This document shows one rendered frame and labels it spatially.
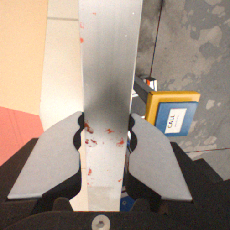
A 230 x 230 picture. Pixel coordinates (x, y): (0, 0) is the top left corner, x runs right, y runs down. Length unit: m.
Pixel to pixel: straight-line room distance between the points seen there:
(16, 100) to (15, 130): 0.04
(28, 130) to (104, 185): 0.10
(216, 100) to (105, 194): 1.82
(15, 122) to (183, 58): 1.44
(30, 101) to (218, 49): 1.65
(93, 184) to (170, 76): 1.40
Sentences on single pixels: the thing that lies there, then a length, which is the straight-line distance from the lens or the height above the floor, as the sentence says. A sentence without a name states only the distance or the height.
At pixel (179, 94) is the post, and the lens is 0.40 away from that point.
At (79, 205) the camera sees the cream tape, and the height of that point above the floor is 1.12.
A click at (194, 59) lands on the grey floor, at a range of 1.59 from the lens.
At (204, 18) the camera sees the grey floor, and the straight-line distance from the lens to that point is 1.58.
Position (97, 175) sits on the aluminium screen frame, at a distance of 0.17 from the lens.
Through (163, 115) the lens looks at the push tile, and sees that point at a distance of 0.38.
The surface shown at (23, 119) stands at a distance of 0.19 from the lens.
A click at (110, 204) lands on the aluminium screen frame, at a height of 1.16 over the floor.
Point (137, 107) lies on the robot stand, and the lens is 1.24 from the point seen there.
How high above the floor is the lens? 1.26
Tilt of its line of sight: 60 degrees down
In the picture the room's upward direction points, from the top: 159 degrees clockwise
